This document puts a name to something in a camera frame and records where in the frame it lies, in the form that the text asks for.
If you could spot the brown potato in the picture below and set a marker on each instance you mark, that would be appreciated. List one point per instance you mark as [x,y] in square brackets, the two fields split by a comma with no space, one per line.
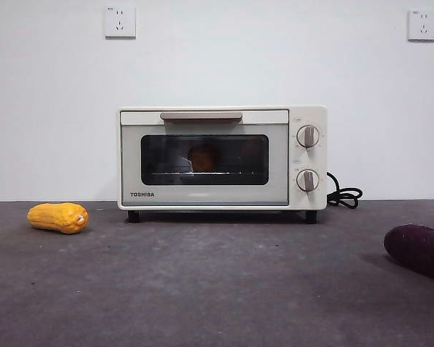
[202,159]

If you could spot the cream Toshiba toaster oven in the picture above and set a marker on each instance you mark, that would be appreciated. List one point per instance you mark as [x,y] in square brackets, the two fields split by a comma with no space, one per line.
[312,159]

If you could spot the white wall socket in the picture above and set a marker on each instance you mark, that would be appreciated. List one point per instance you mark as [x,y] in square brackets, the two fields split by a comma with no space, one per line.
[422,25]
[120,22]

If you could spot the beige round oven knob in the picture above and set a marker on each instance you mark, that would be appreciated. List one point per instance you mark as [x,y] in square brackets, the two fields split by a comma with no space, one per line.
[308,180]
[308,136]

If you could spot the yellow corn cob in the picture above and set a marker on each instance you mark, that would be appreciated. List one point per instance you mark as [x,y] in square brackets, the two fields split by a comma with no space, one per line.
[56,218]

